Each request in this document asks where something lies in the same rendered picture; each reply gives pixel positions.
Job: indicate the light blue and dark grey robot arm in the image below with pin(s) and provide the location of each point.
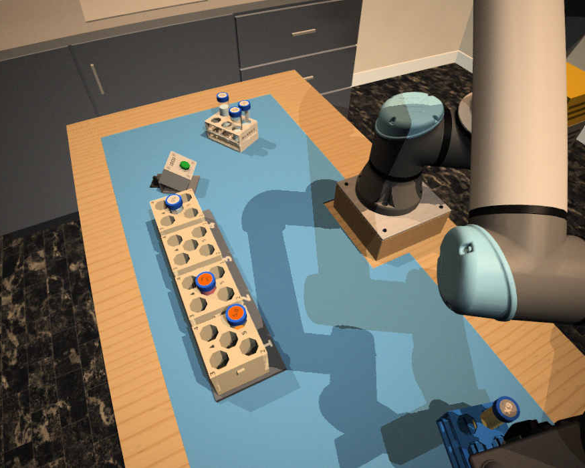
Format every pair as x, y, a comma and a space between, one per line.
514, 260

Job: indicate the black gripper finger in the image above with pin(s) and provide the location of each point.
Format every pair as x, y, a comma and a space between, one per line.
518, 430

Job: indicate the light blue bench mat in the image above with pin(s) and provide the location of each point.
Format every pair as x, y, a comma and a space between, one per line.
373, 355

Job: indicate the blue tube rack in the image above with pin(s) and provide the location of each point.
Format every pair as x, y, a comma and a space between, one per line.
460, 437

